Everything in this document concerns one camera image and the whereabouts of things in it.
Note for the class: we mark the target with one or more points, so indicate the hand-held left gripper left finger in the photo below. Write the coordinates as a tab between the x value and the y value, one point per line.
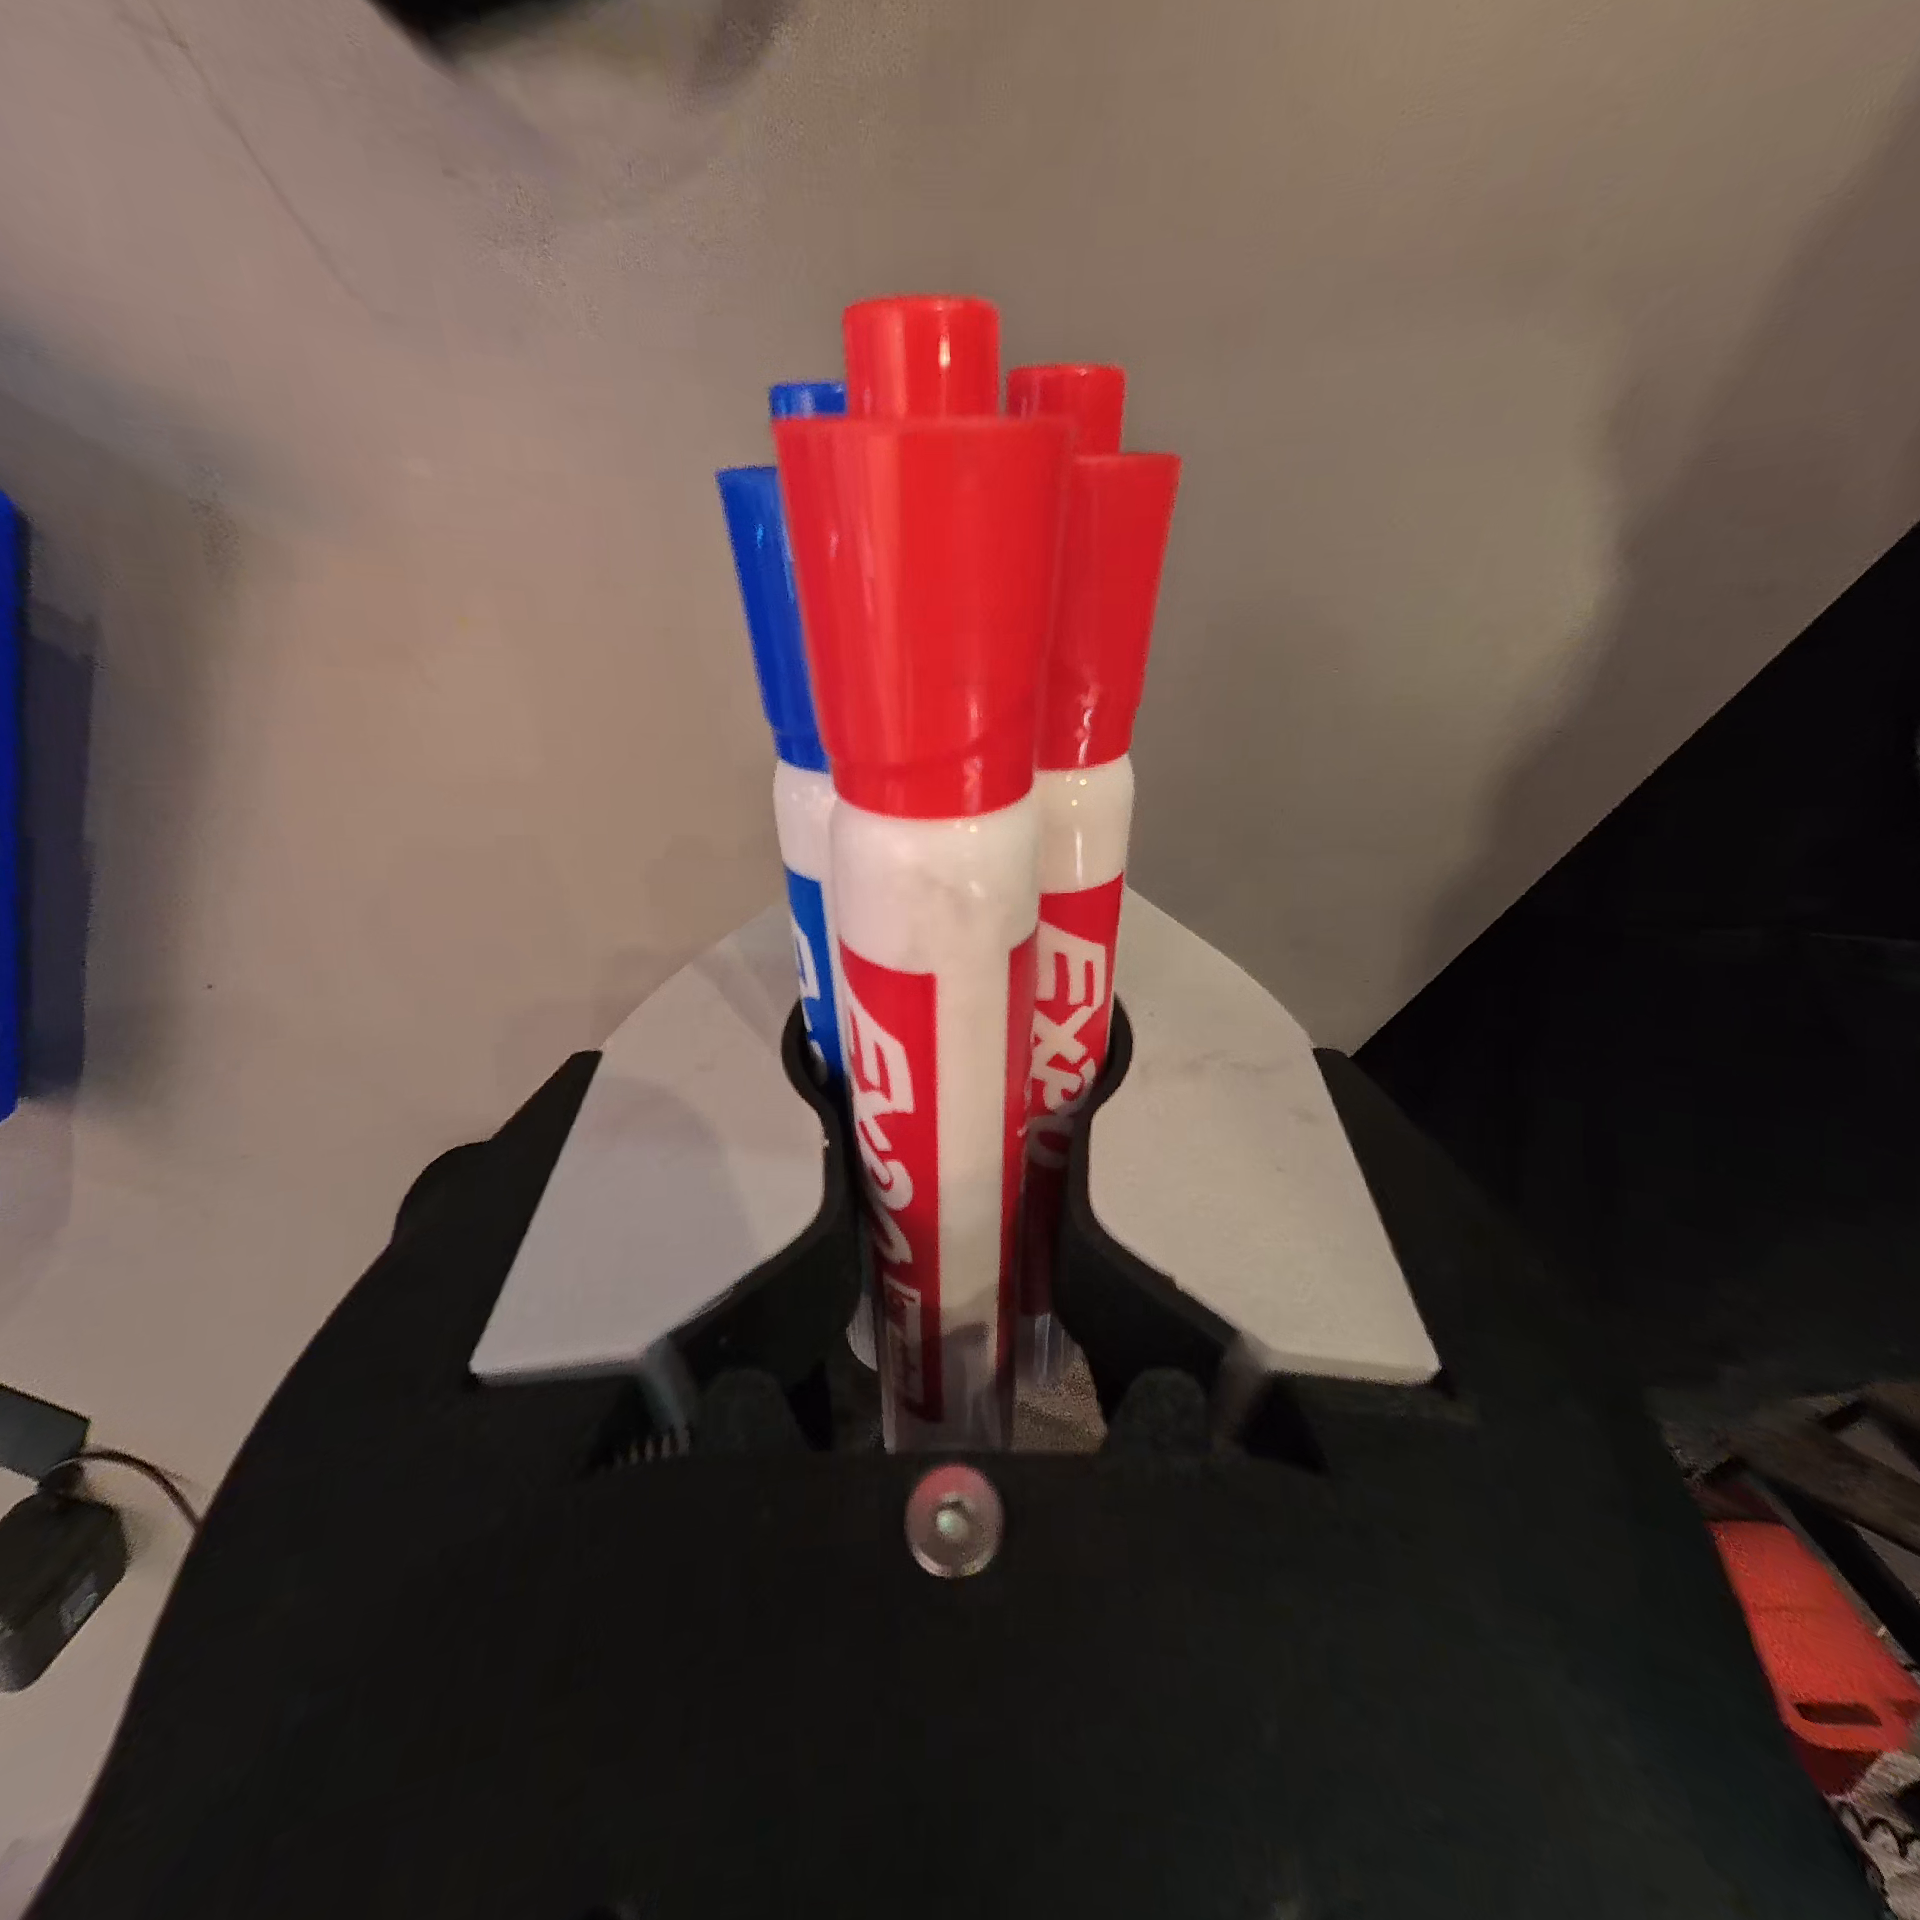
645	1184

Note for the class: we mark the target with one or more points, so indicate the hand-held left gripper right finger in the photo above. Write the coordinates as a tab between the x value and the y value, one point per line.
1245	1184

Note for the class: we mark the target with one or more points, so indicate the red whiteboard marker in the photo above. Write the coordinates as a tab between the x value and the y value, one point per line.
917	359
1068	405
1110	629
931	629

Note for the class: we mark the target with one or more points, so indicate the blue whiteboard marker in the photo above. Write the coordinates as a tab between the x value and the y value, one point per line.
806	401
765	600

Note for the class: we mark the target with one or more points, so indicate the black power adapter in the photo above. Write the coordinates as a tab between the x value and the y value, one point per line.
54	1590

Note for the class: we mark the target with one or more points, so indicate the orange plastic case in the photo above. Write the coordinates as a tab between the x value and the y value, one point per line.
1809	1650

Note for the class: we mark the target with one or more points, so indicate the large blue plastic bin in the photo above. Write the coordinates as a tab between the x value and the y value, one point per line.
9	809

